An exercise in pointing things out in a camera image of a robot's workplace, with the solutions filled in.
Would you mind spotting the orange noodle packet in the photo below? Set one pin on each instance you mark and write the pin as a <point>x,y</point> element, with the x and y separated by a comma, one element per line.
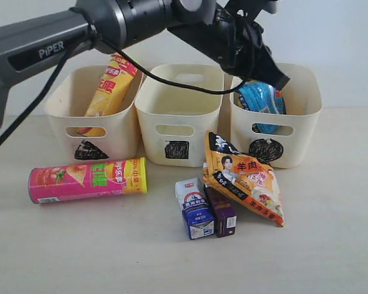
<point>244,178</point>

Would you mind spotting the pink chips can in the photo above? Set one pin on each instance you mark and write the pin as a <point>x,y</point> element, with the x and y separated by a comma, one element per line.
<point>82,181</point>

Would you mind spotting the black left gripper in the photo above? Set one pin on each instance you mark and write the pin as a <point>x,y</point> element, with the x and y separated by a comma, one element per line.
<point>234,40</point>

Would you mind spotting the blue noodle packet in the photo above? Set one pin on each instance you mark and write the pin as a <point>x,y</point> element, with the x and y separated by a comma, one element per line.
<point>262,98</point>

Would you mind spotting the yellow chips can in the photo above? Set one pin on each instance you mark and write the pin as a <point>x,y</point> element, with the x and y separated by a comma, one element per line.
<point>112,88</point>

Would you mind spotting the right cream plastic bin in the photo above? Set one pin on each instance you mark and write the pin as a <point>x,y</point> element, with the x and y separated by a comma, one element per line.
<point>293,130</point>

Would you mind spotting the middle cream plastic bin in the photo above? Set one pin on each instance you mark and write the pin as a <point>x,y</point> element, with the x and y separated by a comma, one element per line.
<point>174,122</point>

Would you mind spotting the left cream plastic bin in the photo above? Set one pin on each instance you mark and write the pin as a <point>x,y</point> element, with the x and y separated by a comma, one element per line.
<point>87,140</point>

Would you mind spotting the purple milk carton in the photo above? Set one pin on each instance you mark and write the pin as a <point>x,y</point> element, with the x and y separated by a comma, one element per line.
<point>223,211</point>

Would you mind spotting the blue white milk carton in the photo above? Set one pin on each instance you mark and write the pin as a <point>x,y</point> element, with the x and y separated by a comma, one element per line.
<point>196,211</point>

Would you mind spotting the cream plastic bin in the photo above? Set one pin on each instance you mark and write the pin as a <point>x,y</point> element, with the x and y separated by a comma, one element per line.
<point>87,140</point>
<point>174,122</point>
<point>293,130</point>

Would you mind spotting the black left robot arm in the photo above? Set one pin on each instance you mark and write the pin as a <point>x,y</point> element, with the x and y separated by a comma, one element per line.
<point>30,47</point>

